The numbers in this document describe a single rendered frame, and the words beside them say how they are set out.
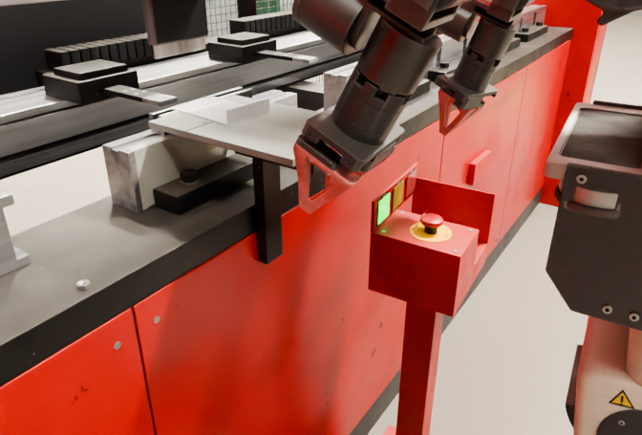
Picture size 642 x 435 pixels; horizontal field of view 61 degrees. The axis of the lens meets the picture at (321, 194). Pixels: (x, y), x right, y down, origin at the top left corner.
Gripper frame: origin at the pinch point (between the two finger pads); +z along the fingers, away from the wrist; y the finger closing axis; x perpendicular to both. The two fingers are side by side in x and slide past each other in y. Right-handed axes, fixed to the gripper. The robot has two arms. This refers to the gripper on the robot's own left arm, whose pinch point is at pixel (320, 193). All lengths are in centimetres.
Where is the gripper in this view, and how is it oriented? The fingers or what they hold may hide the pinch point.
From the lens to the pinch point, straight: 56.5
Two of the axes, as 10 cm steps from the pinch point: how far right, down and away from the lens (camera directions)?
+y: -4.9, 3.7, -7.9
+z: -3.9, 7.1, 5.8
